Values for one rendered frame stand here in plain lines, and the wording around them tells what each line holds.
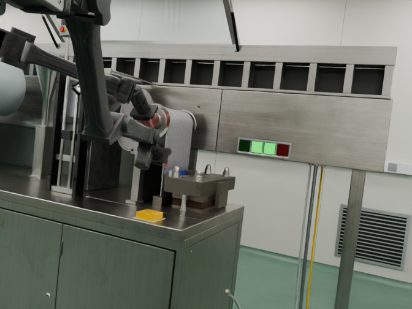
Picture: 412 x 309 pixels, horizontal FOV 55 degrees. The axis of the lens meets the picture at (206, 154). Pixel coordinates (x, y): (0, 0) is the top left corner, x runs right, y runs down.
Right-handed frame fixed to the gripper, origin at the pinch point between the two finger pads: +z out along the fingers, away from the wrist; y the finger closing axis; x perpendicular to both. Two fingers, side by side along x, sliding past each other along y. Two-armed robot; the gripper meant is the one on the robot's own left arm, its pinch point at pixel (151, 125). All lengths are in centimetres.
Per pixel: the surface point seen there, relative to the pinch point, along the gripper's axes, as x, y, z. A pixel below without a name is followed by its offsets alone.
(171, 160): -4.5, 5.8, 16.9
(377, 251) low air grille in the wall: 95, 102, 266
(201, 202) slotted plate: -18.8, 24.0, 22.0
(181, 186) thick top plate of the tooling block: -17.7, 17.1, 14.1
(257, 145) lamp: 20, 36, 30
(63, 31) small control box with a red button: 34, -57, -20
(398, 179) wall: 150, 110, 223
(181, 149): 4.3, 5.9, 20.1
